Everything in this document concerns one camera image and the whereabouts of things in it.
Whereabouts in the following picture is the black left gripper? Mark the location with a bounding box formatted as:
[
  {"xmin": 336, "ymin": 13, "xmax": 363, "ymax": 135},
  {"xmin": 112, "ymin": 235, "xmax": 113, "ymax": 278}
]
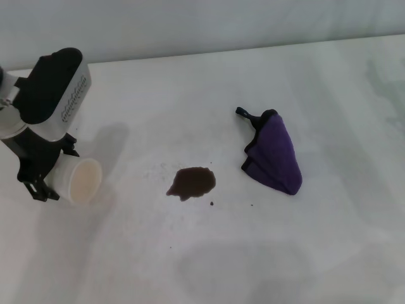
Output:
[{"xmin": 1, "ymin": 125, "xmax": 80, "ymax": 203}]

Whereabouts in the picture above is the white paper cup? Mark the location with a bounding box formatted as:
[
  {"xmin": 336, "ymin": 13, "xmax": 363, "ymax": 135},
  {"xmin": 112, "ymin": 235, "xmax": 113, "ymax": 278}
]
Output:
[{"xmin": 46, "ymin": 155, "xmax": 104, "ymax": 207}]

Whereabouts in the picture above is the purple rag with black trim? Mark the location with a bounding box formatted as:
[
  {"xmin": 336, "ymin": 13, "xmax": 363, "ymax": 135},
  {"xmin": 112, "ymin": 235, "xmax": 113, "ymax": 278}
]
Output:
[{"xmin": 235, "ymin": 106, "xmax": 304, "ymax": 196}]

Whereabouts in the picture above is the dark brown liquid stain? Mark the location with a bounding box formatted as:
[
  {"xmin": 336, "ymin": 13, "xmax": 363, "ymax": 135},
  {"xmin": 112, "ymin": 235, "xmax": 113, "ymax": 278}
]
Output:
[{"xmin": 166, "ymin": 166, "xmax": 218, "ymax": 203}]

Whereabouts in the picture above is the white and black wrist camera box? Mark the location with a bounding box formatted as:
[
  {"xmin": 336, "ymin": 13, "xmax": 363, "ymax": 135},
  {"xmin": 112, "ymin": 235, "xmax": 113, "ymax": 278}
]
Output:
[{"xmin": 14, "ymin": 47, "xmax": 93, "ymax": 141}]

